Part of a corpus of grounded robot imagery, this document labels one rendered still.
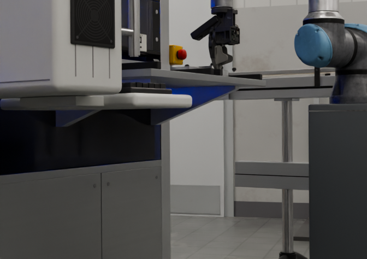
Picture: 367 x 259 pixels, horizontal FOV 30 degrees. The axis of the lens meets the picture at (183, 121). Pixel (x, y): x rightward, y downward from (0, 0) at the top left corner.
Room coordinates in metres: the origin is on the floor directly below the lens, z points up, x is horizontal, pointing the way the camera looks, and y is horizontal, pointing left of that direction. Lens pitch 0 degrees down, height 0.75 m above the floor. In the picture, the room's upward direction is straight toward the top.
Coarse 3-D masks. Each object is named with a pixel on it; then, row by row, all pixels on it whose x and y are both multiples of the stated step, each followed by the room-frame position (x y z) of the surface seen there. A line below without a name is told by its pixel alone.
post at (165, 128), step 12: (168, 0) 2.56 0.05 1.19; (168, 12) 2.56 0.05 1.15; (168, 24) 2.56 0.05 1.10; (168, 36) 2.56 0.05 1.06; (168, 48) 2.56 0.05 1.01; (168, 60) 2.56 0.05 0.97; (168, 132) 2.55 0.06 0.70; (168, 144) 2.55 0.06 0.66; (168, 156) 2.55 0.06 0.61; (168, 168) 2.55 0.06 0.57; (168, 180) 2.55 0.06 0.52; (168, 192) 2.55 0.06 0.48; (168, 204) 2.55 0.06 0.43; (168, 216) 2.55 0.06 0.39; (168, 228) 2.55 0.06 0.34; (168, 240) 2.55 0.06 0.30; (168, 252) 2.55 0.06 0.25
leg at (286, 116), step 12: (288, 108) 3.11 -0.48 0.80; (288, 120) 3.11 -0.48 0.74; (288, 132) 3.11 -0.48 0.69; (288, 144) 3.11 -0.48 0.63; (288, 156) 3.11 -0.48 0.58; (288, 192) 3.11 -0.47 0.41; (288, 204) 3.11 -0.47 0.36; (288, 216) 3.11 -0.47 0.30; (288, 228) 3.11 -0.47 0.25; (288, 240) 3.11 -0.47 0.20; (288, 252) 3.11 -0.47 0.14
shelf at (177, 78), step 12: (132, 72) 1.77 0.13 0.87; (144, 72) 1.75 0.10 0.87; (156, 72) 1.76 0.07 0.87; (168, 72) 1.81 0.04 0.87; (180, 72) 1.87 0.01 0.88; (168, 84) 2.17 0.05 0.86; (180, 84) 2.17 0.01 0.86; (192, 84) 2.18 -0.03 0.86; (204, 84) 2.18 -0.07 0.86; (216, 84) 2.19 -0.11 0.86; (228, 84) 2.19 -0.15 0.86; (240, 84) 2.20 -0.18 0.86; (252, 84) 2.25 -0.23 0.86; (264, 84) 2.33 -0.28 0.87
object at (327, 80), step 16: (272, 80) 3.10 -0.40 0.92; (288, 80) 3.06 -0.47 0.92; (304, 80) 3.02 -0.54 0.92; (320, 80) 2.98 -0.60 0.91; (240, 96) 3.19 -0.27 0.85; (256, 96) 3.14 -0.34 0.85; (272, 96) 3.10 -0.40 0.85; (288, 96) 3.06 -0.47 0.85; (304, 96) 3.02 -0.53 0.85; (320, 96) 2.99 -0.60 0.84
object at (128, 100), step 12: (60, 96) 1.43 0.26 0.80; (72, 96) 1.40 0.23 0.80; (84, 96) 1.42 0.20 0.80; (96, 96) 1.44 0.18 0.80; (108, 96) 1.45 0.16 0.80; (120, 96) 1.43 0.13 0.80; (132, 96) 1.41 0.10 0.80; (144, 96) 1.43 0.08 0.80; (156, 96) 1.46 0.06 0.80; (168, 96) 1.49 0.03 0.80; (180, 96) 1.53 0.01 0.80; (12, 108) 1.65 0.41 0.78; (24, 108) 1.63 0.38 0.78; (36, 108) 1.60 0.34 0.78; (48, 108) 1.58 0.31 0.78; (60, 108) 1.55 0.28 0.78; (72, 108) 1.53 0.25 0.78; (84, 108) 1.53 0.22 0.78; (96, 108) 1.54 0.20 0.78; (108, 108) 1.56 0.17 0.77; (120, 108) 1.57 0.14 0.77; (132, 108) 1.58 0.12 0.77; (144, 108) 1.59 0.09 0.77; (156, 108) 1.60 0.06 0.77
